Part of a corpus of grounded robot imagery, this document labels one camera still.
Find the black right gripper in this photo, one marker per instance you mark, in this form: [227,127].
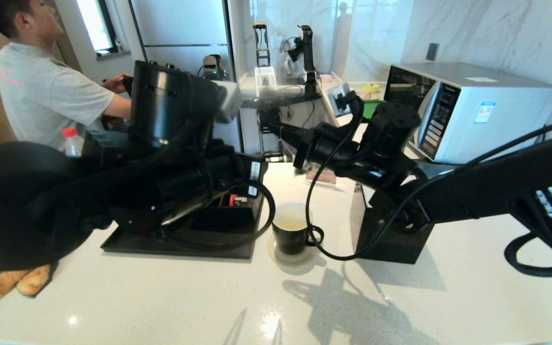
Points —
[316,146]

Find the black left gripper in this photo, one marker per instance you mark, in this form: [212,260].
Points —
[249,175]

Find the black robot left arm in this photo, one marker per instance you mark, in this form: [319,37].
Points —
[41,201]

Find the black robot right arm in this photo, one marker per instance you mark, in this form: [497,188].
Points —
[472,187]

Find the red sachet packet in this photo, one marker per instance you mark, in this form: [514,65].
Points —
[237,200]

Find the black equipment stand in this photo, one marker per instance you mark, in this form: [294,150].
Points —
[276,103]

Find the black compartment organizer box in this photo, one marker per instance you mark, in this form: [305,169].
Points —
[228,218]

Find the acrylic QR code sign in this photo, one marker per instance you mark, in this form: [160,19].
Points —
[324,176]

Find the small pale bowl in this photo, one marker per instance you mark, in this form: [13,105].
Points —
[325,77]

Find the black mug white inside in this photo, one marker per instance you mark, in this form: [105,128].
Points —
[290,239]

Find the green cutting board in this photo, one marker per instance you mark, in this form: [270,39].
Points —
[371,109]

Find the black ladder rack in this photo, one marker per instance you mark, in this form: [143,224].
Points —
[261,45]

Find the yellow bowl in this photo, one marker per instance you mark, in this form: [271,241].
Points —
[372,87]

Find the beige coaster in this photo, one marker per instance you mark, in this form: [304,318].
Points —
[302,259]

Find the black serving tray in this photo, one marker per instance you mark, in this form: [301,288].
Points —
[185,251]

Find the grey refrigerator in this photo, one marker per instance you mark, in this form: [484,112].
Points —
[185,28]

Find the black tissue box white lid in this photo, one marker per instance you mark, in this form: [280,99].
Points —
[391,247]

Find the water bottle red cap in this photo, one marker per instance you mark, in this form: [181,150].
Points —
[71,141]

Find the silver microwave oven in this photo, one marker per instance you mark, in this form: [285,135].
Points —
[496,120]

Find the window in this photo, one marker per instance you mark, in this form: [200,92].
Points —
[95,24]

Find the person in grey t-shirt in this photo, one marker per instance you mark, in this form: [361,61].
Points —
[41,96]

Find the grey and orange cloth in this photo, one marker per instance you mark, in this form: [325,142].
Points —
[17,282]

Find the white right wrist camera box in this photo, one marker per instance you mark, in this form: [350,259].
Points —
[340,98]

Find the dark wall outlet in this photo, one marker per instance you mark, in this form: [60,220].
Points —
[431,51]

